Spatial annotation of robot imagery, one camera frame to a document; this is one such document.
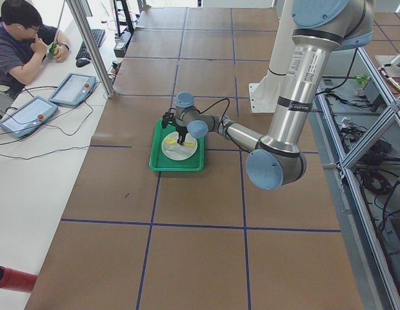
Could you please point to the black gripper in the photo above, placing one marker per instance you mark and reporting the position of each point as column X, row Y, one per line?
column 181, row 131

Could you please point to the yellow plastic spoon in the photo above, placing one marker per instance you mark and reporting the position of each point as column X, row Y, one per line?
column 172, row 141

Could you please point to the near blue teach pendant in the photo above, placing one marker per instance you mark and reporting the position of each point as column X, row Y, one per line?
column 29, row 117

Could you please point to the aluminium frame column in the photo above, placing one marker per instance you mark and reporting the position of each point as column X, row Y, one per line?
column 81, row 21

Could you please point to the aluminium frame rail structure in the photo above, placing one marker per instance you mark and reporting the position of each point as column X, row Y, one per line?
column 357, row 124

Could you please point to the green object in hand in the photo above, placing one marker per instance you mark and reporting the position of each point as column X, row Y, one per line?
column 53, row 50

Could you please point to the white round plate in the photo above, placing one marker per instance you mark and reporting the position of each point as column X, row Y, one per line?
column 177, row 152

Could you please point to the red cylinder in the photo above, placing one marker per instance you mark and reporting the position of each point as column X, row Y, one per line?
column 14, row 280

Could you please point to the seated man dark shirt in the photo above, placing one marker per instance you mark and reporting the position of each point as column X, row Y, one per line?
column 24, row 41

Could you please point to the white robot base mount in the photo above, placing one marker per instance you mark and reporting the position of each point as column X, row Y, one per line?
column 264, row 95

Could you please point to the green plastic tray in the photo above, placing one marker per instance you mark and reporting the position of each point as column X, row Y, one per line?
column 159, row 162

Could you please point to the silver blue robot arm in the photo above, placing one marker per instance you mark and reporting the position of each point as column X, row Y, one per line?
column 275, row 159

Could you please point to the far blue teach pendant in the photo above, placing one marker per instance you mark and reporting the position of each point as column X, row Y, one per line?
column 73, row 90

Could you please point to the black computer mouse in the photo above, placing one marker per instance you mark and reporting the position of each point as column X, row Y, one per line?
column 81, row 62

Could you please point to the blue teach pendant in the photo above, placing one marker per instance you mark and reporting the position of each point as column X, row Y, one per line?
column 29, row 117
column 73, row 90

